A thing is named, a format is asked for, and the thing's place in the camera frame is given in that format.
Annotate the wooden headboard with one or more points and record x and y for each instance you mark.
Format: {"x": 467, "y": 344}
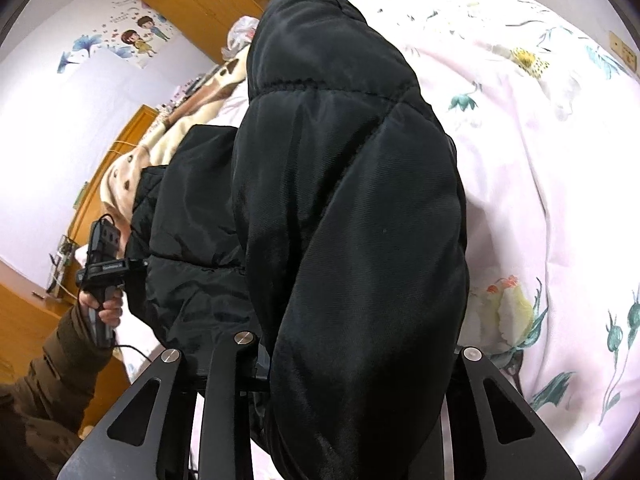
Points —
{"x": 125, "y": 145}

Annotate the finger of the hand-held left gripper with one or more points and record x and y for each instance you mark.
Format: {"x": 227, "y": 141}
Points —
{"x": 136, "y": 264}

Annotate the black padded jacket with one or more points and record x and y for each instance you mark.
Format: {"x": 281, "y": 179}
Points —
{"x": 350, "y": 210}

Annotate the beige wall plate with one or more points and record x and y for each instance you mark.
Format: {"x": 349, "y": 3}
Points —
{"x": 622, "y": 50}

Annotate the wooden nightstand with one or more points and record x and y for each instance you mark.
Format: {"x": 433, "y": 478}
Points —
{"x": 25, "y": 310}

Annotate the floral plastic bag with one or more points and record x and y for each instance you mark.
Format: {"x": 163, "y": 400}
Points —
{"x": 240, "y": 35}

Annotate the person's left hand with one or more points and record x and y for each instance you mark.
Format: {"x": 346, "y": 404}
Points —
{"x": 112, "y": 312}

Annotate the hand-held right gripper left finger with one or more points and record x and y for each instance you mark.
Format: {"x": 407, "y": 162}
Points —
{"x": 235, "y": 360}

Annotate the wooden wardrobe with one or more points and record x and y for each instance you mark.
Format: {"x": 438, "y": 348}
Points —
{"x": 200, "y": 5}

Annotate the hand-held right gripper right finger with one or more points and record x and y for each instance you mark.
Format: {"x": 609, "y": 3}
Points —
{"x": 475, "y": 375}

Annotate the blue flower wall sticker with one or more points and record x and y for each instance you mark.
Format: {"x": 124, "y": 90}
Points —
{"x": 80, "y": 52}

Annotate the beige brown patterned blanket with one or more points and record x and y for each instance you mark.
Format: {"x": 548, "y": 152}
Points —
{"x": 165, "y": 140}

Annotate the cartoon wall poster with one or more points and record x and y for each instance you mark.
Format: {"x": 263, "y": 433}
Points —
{"x": 142, "y": 30}

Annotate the pink floral bed cover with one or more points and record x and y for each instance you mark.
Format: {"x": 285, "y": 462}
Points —
{"x": 500, "y": 160}

